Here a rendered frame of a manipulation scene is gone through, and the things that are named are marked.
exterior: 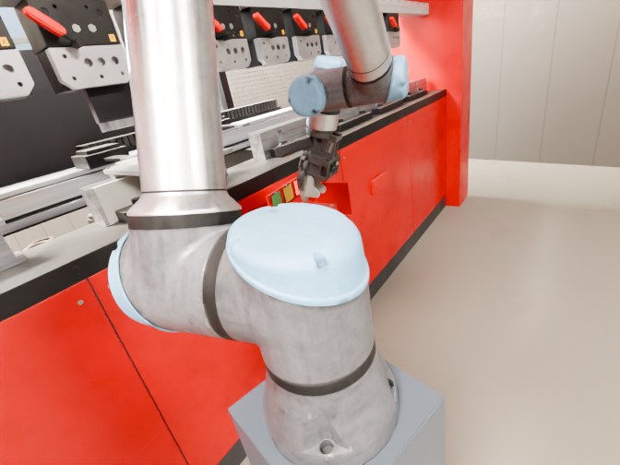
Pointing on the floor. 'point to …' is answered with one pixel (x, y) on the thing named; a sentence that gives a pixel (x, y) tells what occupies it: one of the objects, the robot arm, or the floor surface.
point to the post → (225, 91)
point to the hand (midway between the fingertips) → (303, 197)
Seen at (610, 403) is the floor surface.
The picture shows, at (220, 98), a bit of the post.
